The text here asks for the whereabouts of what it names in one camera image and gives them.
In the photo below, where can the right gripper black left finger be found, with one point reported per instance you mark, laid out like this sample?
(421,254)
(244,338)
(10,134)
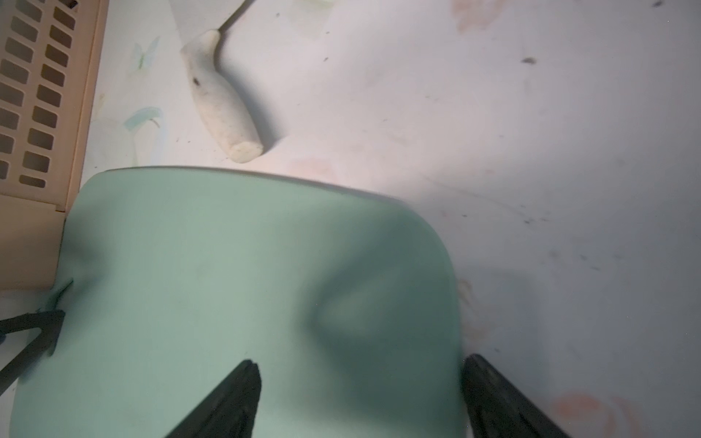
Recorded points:
(229,410)

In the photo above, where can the green cutting board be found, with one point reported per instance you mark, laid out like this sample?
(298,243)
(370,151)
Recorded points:
(171,277)

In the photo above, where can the peach plastic file organizer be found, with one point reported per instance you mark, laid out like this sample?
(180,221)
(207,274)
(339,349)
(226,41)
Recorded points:
(50,56)

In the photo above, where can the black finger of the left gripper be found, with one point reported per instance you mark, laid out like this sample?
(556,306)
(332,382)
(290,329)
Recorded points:
(49,324)

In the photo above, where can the cream white cleaver knife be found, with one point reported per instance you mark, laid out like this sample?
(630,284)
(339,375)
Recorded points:
(202,26)

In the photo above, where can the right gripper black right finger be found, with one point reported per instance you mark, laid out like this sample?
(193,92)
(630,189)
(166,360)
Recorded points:
(496,408)

